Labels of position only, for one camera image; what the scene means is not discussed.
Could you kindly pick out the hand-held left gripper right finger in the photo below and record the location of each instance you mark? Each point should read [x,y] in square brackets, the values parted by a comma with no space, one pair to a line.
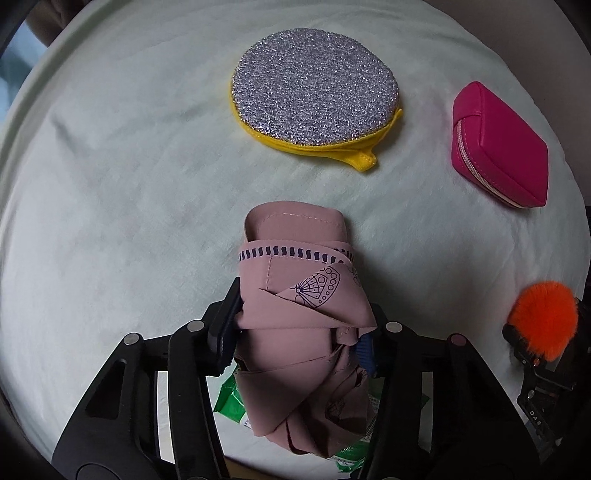
[367,356]

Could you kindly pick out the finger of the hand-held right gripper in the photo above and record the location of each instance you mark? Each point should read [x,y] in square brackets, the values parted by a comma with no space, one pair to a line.
[519,344]

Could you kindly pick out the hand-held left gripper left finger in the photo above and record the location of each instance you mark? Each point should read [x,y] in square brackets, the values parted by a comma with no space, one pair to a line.
[225,344]

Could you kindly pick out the orange fluffy pom-pom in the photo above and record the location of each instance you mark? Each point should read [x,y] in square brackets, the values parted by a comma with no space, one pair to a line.
[545,316]

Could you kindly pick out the pink printed cloth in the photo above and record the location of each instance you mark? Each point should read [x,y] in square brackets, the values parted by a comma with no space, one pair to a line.
[295,323]

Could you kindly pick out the green plastic packet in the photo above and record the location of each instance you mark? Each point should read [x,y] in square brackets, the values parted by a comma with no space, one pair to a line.
[229,400]

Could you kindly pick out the white bed sheet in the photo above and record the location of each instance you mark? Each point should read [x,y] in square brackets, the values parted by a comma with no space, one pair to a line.
[120,207]

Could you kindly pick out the magenta zip pouch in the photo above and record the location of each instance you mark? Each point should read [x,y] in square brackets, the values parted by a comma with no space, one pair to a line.
[501,145]

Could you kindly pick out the round silver glitter yellow pouch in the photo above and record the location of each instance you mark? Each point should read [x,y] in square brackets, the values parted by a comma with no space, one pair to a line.
[315,94]

